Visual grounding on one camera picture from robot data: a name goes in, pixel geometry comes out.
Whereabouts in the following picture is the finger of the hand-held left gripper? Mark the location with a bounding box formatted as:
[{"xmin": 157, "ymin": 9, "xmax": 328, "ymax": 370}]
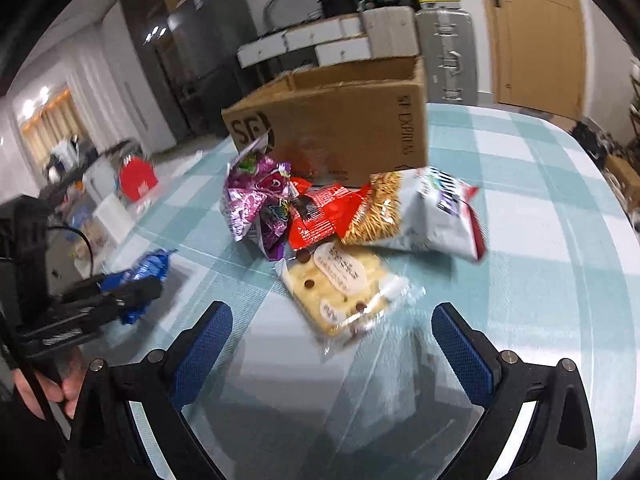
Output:
[
  {"xmin": 75, "ymin": 274, "xmax": 165, "ymax": 307},
  {"xmin": 61, "ymin": 301, "xmax": 145, "ymax": 329}
]

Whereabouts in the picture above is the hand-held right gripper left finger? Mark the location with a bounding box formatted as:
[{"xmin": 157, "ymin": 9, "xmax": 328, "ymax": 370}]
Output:
[{"xmin": 62, "ymin": 301, "xmax": 235, "ymax": 480}]

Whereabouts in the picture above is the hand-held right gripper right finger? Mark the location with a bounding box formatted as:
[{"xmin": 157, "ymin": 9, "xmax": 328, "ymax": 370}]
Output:
[{"xmin": 431, "ymin": 302, "xmax": 598, "ymax": 480}]

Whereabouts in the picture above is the blue cookie packet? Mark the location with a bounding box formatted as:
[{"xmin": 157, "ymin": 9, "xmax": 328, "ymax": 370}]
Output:
[{"xmin": 97, "ymin": 249, "xmax": 178, "ymax": 325}]

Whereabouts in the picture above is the purple snack packet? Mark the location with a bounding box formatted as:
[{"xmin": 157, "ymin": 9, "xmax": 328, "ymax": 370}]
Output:
[
  {"xmin": 252, "ymin": 192, "xmax": 296, "ymax": 262},
  {"xmin": 222, "ymin": 136, "xmax": 293, "ymax": 241}
]

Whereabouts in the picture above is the clear bread packet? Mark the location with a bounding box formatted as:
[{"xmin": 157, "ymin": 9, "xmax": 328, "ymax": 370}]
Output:
[{"xmin": 276, "ymin": 240, "xmax": 426, "ymax": 361}]

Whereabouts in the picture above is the white noodle snack packet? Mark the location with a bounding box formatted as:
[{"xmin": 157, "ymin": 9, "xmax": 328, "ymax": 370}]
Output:
[{"xmin": 342, "ymin": 166, "xmax": 487, "ymax": 262}]

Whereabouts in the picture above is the red black snack packet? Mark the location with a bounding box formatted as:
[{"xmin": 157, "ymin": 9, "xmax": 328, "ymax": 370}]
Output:
[{"xmin": 287, "ymin": 177, "xmax": 368, "ymax": 252}]

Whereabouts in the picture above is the brown cardboard box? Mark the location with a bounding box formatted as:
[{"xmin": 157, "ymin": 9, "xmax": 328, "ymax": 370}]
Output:
[{"xmin": 221, "ymin": 55, "xmax": 431, "ymax": 188}]

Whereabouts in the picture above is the person's left hand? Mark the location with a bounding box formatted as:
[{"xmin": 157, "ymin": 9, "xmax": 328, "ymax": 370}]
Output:
[{"xmin": 12, "ymin": 347, "xmax": 89, "ymax": 422}]

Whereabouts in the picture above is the red paper bag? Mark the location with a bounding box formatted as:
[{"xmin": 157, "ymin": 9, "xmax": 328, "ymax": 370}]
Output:
[{"xmin": 118, "ymin": 156, "xmax": 158, "ymax": 201}]

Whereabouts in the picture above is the dark glass cabinet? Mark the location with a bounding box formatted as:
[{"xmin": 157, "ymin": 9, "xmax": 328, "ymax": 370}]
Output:
[{"xmin": 120, "ymin": 0, "xmax": 191, "ymax": 146}]

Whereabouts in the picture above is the small cardboard box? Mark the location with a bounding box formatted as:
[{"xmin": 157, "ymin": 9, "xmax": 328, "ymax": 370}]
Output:
[{"xmin": 602, "ymin": 152, "xmax": 640, "ymax": 201}]

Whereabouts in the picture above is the shoe pile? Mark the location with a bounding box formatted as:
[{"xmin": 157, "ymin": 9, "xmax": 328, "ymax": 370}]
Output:
[{"xmin": 570, "ymin": 120, "xmax": 640, "ymax": 191}]

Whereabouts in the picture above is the grey fridge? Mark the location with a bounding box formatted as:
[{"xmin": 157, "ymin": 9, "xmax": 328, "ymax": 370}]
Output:
[{"xmin": 167, "ymin": 0, "xmax": 251, "ymax": 98}]

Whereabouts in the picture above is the silver suitcase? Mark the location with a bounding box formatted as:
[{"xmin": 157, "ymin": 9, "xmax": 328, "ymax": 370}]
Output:
[{"xmin": 415, "ymin": 7, "xmax": 478, "ymax": 106}]

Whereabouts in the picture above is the white drawer desk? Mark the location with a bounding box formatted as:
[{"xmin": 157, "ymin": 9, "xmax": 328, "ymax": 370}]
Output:
[{"xmin": 236, "ymin": 15, "xmax": 373, "ymax": 68}]

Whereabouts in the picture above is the wooden door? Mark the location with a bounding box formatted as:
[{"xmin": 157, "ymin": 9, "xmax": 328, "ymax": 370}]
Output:
[{"xmin": 477, "ymin": 0, "xmax": 588, "ymax": 108}]

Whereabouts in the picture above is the white suitcase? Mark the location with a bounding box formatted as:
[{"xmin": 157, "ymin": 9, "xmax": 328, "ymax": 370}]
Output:
[{"xmin": 361, "ymin": 5, "xmax": 420, "ymax": 58}]

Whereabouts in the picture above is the black cable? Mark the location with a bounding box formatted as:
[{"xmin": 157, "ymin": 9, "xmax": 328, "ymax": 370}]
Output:
[{"xmin": 47, "ymin": 225, "xmax": 98, "ymax": 281}]

